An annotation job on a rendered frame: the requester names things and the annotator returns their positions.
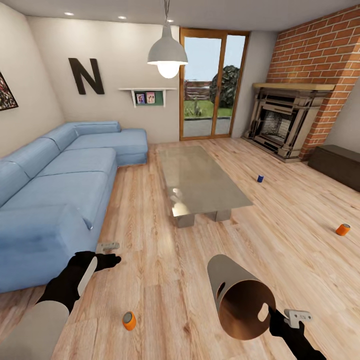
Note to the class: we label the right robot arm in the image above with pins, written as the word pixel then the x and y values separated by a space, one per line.
pixel 291 328

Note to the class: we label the wood fireplace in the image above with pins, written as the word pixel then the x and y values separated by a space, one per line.
pixel 281 120

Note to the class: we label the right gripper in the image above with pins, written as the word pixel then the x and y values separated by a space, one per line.
pixel 279 328

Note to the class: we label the coffee table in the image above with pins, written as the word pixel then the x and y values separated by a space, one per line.
pixel 196 184

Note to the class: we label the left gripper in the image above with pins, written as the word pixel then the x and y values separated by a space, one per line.
pixel 108 261

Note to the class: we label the room light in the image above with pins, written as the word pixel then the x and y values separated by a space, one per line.
pixel 167 49

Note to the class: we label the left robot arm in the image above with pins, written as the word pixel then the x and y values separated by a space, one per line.
pixel 37 335

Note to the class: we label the trash can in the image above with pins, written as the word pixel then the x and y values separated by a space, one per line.
pixel 239 298

